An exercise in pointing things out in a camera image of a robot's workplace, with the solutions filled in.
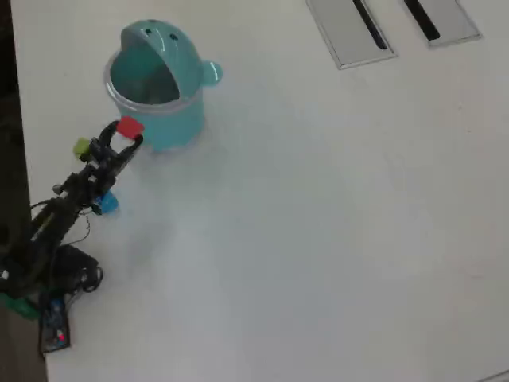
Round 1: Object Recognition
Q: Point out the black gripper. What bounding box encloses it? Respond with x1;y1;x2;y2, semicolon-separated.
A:
84;120;145;195

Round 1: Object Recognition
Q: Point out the red lego block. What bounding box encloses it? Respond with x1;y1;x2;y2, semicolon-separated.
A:
116;115;146;141

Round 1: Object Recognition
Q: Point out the green lego block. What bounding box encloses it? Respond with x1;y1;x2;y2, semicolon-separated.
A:
72;138;91;162

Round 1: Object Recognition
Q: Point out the blue lego block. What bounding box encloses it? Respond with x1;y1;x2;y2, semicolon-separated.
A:
95;190;120;216

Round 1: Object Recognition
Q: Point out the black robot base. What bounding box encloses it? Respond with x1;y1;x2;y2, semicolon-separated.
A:
51;244;104;295

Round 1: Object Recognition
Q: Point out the teal whale-shaped bin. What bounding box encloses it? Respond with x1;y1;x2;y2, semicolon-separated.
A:
103;18;223;153

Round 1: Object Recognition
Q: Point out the green table clamp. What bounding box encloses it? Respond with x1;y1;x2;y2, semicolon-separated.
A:
0;292;41;322

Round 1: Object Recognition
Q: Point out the blue controller circuit board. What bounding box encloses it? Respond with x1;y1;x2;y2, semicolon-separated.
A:
39;296;72;353

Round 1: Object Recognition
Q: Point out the silver desk cable grommet plate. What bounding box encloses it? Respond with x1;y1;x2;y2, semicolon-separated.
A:
305;0;398;71
401;0;484;49

